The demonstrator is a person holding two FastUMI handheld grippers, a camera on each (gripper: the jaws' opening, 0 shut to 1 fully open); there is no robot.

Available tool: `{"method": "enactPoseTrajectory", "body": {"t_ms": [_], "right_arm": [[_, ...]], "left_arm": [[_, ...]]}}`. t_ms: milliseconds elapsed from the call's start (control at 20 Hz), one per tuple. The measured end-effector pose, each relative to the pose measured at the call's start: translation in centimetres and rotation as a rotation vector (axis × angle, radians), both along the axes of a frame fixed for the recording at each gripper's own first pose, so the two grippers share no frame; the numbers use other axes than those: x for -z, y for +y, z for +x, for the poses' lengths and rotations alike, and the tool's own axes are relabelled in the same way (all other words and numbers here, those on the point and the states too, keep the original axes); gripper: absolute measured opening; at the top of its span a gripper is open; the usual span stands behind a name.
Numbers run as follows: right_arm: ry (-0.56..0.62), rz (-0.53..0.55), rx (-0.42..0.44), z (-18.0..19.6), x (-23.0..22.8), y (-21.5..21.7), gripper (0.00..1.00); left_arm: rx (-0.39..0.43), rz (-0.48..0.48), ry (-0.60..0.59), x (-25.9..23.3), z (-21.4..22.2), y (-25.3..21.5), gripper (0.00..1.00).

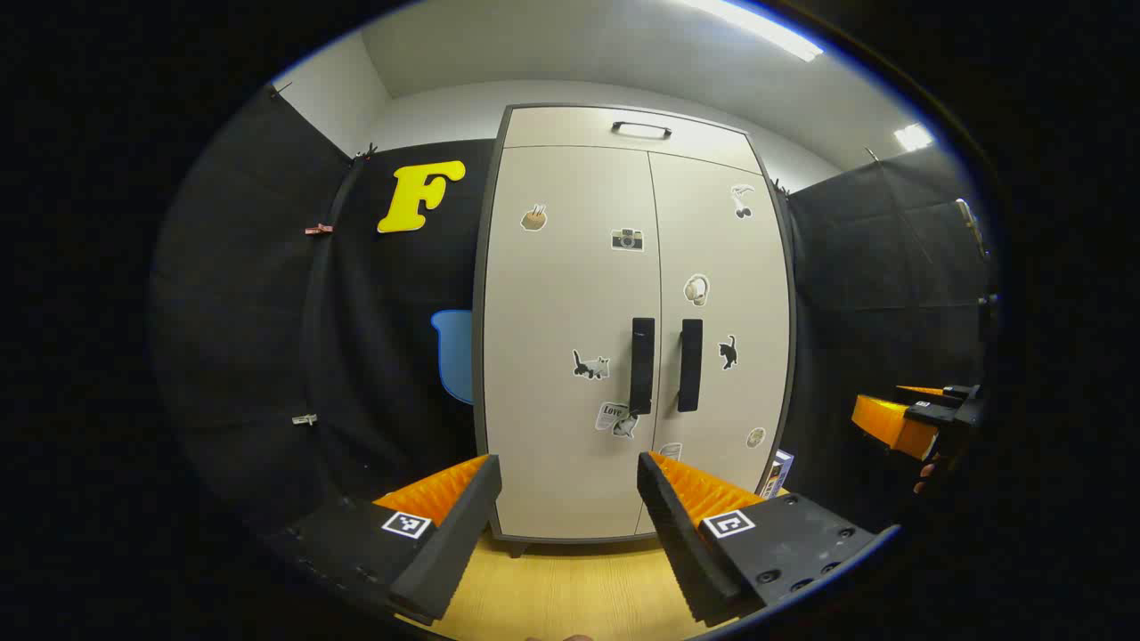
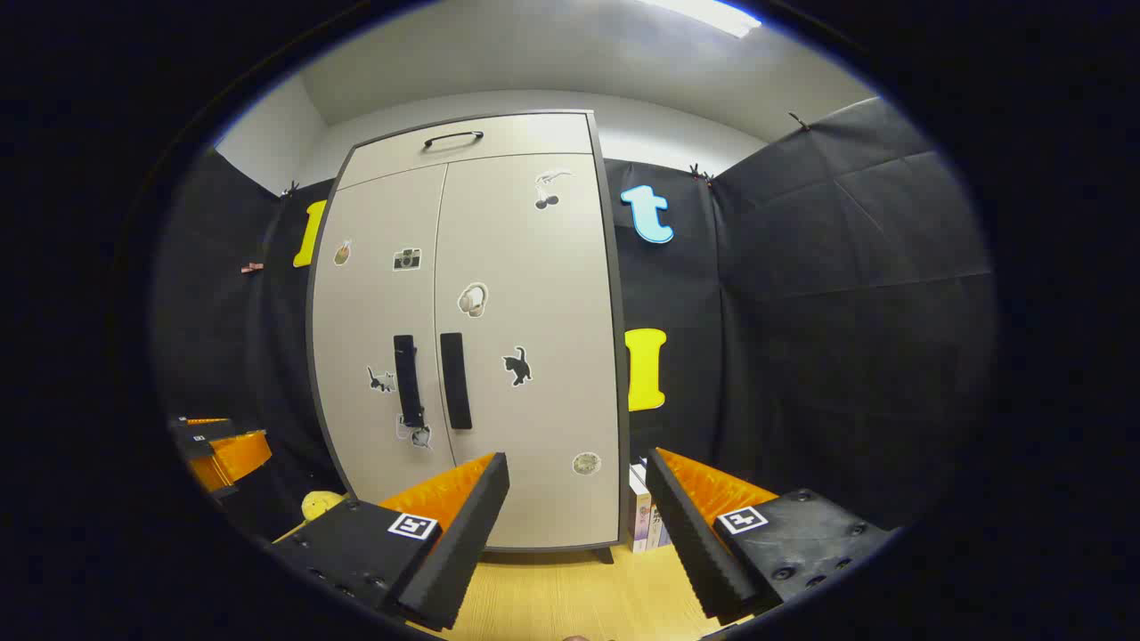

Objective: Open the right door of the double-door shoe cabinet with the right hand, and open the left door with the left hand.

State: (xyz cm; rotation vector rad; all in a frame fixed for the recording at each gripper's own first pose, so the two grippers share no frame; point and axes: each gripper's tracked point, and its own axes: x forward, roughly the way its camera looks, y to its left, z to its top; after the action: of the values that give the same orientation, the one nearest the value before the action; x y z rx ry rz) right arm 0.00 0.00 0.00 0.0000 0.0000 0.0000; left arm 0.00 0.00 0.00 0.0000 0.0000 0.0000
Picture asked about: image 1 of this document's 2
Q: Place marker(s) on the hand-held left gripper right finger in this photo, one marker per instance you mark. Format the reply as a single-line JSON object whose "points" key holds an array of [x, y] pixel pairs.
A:
{"points": [[681, 552]]}

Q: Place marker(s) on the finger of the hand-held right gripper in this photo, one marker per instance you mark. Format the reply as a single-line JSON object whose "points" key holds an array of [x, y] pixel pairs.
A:
{"points": [[891, 425], [922, 391]]}

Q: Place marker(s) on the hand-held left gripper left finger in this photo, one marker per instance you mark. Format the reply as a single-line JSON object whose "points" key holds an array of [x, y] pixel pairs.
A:
{"points": [[454, 543]]}

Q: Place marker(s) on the cabinet door with headphones sticker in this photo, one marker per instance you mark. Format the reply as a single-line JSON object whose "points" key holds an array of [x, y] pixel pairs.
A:
{"points": [[712, 249]]}

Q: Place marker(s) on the cabinet door with camera sticker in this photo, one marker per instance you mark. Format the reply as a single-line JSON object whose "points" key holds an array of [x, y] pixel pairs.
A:
{"points": [[552, 312]]}

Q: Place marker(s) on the white double-door shoe cabinet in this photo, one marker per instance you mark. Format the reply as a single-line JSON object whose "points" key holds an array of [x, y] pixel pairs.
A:
{"points": [[570, 127]]}

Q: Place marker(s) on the black backdrop cloth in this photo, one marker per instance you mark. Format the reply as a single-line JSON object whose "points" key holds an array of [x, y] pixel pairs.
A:
{"points": [[249, 312], [873, 285]]}

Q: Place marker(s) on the white and blue box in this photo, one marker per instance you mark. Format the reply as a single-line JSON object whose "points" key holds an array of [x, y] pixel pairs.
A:
{"points": [[778, 472]]}

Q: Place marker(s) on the small ceiling light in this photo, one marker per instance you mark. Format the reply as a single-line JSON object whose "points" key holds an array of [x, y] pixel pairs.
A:
{"points": [[913, 136]]}

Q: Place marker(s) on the brown clothes clip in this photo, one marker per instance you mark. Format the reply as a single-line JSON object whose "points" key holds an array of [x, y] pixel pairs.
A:
{"points": [[318, 229]]}

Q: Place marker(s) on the long ceiling light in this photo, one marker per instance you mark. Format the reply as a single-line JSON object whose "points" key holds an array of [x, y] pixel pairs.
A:
{"points": [[766, 28]]}

